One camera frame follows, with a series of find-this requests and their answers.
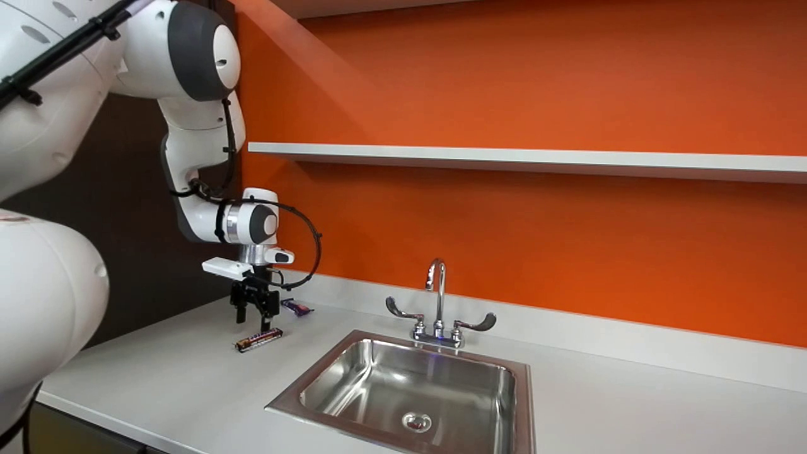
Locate dark wood-grain cabinet panel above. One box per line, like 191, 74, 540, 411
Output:
0, 90, 247, 347

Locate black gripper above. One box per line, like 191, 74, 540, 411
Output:
228, 265, 281, 336

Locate long white wall shelf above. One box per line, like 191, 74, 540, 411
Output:
243, 138, 807, 187

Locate brown Snickers candy bar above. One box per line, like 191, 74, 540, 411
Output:
233, 325, 288, 356

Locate chrome two-handle faucet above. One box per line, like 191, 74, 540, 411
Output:
383, 258, 498, 353

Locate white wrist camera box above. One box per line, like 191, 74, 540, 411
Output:
198, 247, 296, 286

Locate stainless steel sink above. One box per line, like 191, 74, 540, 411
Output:
264, 329, 537, 454

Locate sink drain strainer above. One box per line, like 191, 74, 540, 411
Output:
400, 409, 433, 433

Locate purple candy bar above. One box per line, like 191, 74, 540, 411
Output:
276, 296, 315, 320

